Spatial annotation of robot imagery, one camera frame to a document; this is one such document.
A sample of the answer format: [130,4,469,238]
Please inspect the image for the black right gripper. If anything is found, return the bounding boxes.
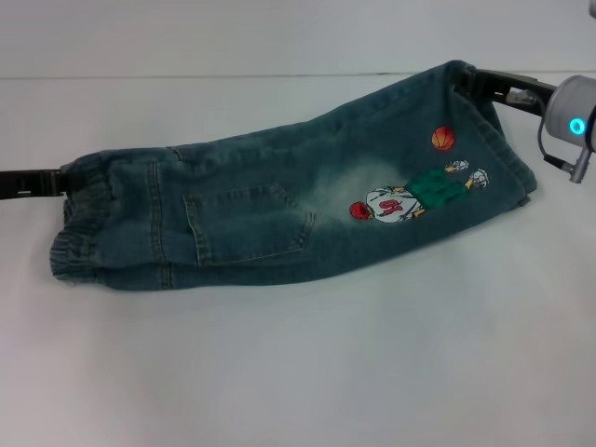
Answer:
[453,66,558,115]

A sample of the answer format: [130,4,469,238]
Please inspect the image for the blue denim shorts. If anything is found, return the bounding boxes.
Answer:
[48,59,537,292]

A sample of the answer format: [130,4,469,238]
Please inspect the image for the black cable with silver plug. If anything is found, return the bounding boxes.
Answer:
[536,114,596,185]

